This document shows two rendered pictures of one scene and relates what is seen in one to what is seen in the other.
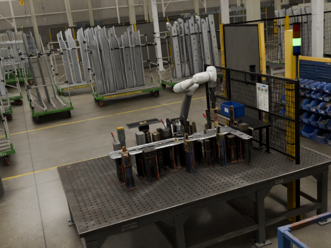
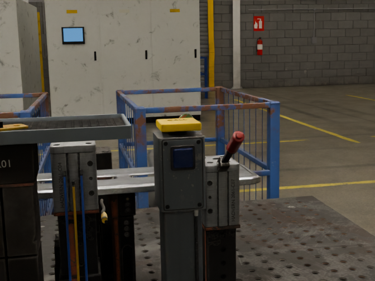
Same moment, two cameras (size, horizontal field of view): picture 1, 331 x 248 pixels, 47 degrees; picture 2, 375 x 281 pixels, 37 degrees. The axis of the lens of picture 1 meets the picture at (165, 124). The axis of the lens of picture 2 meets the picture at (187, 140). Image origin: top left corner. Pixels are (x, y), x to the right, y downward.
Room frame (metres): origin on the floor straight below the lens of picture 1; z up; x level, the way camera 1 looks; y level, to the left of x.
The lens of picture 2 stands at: (4.74, 0.63, 1.28)
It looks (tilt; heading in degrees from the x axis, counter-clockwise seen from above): 10 degrees down; 189
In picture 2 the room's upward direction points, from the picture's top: 1 degrees counter-clockwise
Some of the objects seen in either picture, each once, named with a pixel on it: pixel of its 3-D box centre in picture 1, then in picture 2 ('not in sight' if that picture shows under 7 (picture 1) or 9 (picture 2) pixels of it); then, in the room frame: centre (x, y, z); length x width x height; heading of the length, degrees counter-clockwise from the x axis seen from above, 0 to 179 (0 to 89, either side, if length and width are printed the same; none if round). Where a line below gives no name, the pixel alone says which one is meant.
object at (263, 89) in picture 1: (263, 97); not in sight; (4.01, -1.08, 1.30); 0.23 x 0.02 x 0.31; 20
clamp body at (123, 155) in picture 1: (128, 170); not in sight; (3.39, 0.40, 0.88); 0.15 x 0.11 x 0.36; 20
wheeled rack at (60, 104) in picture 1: (44, 81); not in sight; (10.08, 3.05, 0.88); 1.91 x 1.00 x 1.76; 21
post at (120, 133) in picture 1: (122, 148); (181, 271); (3.91, 0.48, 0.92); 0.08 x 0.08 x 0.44; 20
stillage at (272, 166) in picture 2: not in sight; (187, 167); (1.22, 0.06, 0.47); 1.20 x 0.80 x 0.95; 21
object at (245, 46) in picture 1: (243, 84); not in sight; (6.26, -1.36, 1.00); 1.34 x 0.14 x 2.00; 20
